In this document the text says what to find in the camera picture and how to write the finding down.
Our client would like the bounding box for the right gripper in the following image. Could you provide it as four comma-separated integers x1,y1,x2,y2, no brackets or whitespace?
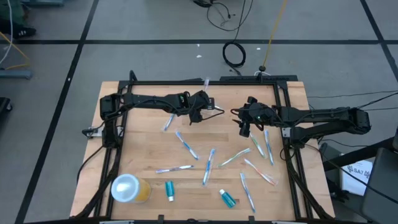
232,102,279,138

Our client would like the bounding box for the green toothbrush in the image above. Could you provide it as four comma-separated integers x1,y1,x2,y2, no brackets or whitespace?
249,131,267,159
216,147,252,169

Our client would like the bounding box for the orange toothbrush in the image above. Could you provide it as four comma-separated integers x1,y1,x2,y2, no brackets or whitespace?
243,158,279,187

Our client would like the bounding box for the teal mouthwash bottle white cap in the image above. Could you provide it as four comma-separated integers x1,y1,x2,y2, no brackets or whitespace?
218,188,237,209
164,180,175,202

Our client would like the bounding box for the yellow cup with white lid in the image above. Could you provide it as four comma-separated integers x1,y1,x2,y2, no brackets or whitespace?
110,173,152,205

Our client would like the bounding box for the black equipment stand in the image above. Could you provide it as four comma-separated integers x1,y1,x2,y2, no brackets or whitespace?
318,136,398,203

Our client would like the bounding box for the white printed paper sheet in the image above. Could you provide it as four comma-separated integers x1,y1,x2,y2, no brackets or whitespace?
340,159,374,197

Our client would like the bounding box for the black office chair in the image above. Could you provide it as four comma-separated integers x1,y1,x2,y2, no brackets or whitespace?
360,147,398,224

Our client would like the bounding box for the person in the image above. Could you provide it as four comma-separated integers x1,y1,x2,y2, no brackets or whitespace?
0,0,37,40

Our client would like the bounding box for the black caster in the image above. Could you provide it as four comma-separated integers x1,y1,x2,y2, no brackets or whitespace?
0,96,13,114

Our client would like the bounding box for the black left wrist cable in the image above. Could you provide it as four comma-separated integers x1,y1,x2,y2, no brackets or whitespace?
198,107,225,124

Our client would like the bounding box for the black aluminium table frame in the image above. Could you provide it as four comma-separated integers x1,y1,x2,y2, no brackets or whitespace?
70,70,336,224

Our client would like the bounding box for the coiled black cable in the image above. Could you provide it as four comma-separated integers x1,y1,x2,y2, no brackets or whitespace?
221,40,247,76

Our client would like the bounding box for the black cable tray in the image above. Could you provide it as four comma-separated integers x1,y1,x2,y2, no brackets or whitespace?
219,74,299,83

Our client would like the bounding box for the black looped floor cable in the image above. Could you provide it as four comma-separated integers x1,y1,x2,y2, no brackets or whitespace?
205,0,249,32

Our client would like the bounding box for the yellow hanging cable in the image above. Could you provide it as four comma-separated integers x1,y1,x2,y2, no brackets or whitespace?
262,0,289,72

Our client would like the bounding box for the black hanging cable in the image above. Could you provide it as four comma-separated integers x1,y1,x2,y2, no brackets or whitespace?
233,0,254,43

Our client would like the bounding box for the thin black cable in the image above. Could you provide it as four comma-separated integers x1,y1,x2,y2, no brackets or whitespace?
357,92,398,110
307,90,398,100

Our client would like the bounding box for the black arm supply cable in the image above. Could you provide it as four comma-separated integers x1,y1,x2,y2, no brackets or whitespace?
76,144,105,185

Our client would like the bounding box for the blue-grey base plate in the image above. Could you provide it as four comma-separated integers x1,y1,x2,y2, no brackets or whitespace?
0,68,34,80
21,0,65,7

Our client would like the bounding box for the white cable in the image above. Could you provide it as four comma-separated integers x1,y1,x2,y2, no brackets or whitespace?
0,0,15,66

